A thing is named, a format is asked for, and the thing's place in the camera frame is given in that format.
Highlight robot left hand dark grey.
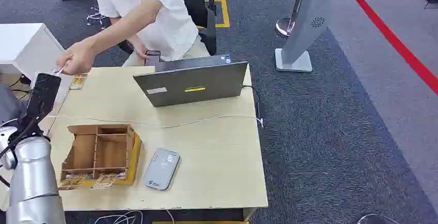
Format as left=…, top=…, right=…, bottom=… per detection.
left=26, top=73, right=62, bottom=121

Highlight chrome stanchion post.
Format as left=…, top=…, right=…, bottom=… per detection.
left=275, top=0, right=309, bottom=39

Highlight grey laptop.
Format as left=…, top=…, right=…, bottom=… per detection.
left=133, top=54, right=249, bottom=108

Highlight person's right hand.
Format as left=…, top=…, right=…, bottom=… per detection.
left=134, top=43, right=150, bottom=60

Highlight grey card reader device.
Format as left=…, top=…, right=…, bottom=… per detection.
left=143, top=148, right=181, bottom=191

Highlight black office chair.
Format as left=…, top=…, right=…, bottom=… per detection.
left=173, top=0, right=224, bottom=56

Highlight black smartphone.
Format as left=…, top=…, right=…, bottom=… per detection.
left=145, top=50, right=162, bottom=67

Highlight printed yellow card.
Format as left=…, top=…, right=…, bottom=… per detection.
left=69, top=73, right=89, bottom=91
left=58, top=174, right=84, bottom=191
left=91, top=172, right=127, bottom=191

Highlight black floor cables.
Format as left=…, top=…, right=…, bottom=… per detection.
left=8, top=74, right=33, bottom=101

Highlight person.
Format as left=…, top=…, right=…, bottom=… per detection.
left=91, top=0, right=211, bottom=68

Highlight person's left hand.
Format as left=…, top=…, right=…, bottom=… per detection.
left=56, top=41, right=98, bottom=76

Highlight white cabinet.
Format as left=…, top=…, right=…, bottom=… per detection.
left=0, top=22, right=66, bottom=81

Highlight thin white cable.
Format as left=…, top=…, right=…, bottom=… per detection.
left=48, top=114, right=264, bottom=130

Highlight chrome chair base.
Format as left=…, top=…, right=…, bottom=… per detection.
left=85, top=5, right=107, bottom=29

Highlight white cable bundle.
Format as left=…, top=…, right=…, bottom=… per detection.
left=93, top=210, right=176, bottom=224

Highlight grey kiosk stand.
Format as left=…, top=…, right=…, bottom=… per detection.
left=274, top=0, right=332, bottom=73

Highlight wooden compartment box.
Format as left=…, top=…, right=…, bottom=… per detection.
left=59, top=123, right=143, bottom=187

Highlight black laptop power cable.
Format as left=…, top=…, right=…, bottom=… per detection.
left=241, top=84, right=263, bottom=121

